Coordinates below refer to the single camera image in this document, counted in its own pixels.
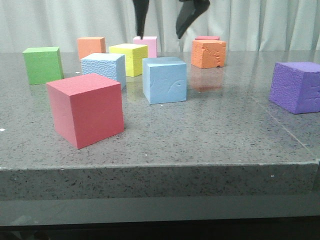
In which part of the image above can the smooth light blue foam cube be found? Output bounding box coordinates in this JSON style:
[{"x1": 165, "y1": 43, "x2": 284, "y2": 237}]
[{"x1": 142, "y1": 56, "x2": 187, "y2": 104}]

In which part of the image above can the large red foam cube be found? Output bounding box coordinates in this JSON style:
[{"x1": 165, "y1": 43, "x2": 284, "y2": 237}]
[{"x1": 46, "y1": 73, "x2": 124, "y2": 149}]

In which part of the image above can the green foam cube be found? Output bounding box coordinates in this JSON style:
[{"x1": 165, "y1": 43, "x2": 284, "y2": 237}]
[{"x1": 22, "y1": 46, "x2": 64, "y2": 85}]

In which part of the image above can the pink foam cube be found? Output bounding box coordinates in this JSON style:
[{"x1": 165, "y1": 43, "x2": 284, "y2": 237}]
[{"x1": 133, "y1": 36, "x2": 158, "y2": 58}]

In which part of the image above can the far red foam cube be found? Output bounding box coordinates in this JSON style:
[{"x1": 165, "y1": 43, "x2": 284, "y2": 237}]
[{"x1": 195, "y1": 35, "x2": 220, "y2": 41}]

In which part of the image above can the grey curtain backdrop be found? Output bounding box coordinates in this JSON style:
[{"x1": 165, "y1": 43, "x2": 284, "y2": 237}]
[{"x1": 0, "y1": 0, "x2": 320, "y2": 53}]

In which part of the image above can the dented orange foam cube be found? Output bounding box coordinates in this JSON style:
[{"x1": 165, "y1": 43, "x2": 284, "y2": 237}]
[{"x1": 191, "y1": 39, "x2": 227, "y2": 69}]

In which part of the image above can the smooth orange foam cube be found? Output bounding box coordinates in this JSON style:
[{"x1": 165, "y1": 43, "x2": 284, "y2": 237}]
[{"x1": 77, "y1": 37, "x2": 106, "y2": 60}]

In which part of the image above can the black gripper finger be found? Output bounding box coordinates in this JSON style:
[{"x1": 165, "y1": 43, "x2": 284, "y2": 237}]
[
  {"x1": 175, "y1": 0, "x2": 210, "y2": 39},
  {"x1": 132, "y1": 0, "x2": 150, "y2": 39}
]

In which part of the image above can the textured light blue foam cube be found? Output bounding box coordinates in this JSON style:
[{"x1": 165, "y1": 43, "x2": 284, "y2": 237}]
[{"x1": 80, "y1": 53, "x2": 126, "y2": 89}]

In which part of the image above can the textured purple foam cube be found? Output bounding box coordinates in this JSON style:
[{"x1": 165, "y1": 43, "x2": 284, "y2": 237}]
[{"x1": 268, "y1": 62, "x2": 320, "y2": 114}]

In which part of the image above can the yellow foam cube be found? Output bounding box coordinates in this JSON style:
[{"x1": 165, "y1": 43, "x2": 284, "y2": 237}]
[{"x1": 108, "y1": 43, "x2": 148, "y2": 77}]

